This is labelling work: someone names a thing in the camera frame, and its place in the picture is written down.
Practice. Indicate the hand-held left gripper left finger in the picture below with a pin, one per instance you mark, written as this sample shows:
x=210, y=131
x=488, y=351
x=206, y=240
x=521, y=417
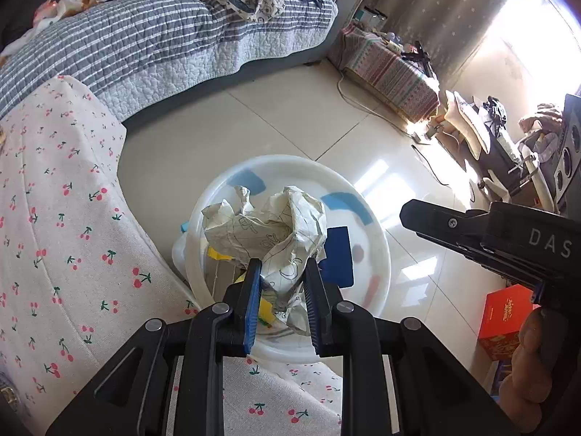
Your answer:
x=252, y=309

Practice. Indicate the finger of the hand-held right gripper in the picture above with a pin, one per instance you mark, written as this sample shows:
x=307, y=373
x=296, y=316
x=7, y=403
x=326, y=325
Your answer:
x=440, y=225

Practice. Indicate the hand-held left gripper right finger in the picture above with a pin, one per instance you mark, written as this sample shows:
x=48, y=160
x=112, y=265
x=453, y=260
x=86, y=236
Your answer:
x=315, y=313

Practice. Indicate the dark blue carton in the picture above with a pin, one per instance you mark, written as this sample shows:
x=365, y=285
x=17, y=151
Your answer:
x=338, y=254

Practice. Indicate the drawing paper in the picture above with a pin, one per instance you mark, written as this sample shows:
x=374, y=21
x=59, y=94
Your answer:
x=272, y=231

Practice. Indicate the white plastic basin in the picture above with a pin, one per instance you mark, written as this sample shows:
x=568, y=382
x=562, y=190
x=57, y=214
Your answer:
x=358, y=236

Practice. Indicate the person's right hand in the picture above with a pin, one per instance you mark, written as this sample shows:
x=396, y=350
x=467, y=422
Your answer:
x=526, y=386

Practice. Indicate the red cardboard box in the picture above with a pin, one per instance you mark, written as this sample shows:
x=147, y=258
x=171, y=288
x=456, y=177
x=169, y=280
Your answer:
x=504, y=322

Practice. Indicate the black speaker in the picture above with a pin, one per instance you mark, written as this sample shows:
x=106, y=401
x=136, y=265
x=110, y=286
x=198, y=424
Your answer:
x=569, y=154

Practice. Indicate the cream seat cushion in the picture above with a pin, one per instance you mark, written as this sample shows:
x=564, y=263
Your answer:
x=467, y=122

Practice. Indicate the striped cloth covered box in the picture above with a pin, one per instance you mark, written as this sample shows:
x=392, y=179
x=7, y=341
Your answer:
x=395, y=77

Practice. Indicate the grey dotted curtain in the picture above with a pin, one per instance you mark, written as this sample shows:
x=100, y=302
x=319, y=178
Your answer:
x=431, y=0

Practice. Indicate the dark grey sofa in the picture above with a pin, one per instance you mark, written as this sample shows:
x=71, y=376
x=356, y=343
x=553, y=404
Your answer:
x=349, y=4

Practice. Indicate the orange plastic bag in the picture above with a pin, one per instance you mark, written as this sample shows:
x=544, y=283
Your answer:
x=59, y=4

